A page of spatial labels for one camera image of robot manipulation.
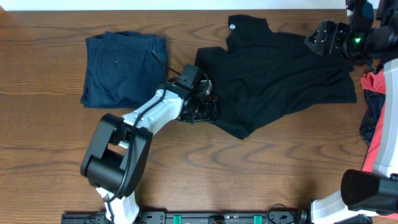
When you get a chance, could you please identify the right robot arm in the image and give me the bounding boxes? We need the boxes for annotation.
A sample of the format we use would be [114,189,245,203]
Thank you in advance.
[295,0,397,223]

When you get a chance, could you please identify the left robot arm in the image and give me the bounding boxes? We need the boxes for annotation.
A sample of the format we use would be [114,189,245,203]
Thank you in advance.
[80,64,218,223]

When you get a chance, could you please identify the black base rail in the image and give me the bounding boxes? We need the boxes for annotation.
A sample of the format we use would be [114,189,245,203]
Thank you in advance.
[60,210,305,224]

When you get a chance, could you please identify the red shirt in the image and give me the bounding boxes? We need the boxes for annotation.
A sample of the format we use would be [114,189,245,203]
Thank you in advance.
[359,71,398,220]

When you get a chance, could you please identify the black polo shirt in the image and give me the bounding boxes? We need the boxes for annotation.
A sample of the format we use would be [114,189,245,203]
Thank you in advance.
[195,15,357,139]

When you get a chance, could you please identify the dark patterned garment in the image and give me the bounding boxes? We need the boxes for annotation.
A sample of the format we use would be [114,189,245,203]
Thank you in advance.
[359,90,385,147]

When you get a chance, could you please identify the folded dark blue shorts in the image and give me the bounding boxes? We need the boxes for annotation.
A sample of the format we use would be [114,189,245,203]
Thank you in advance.
[80,31,167,109]

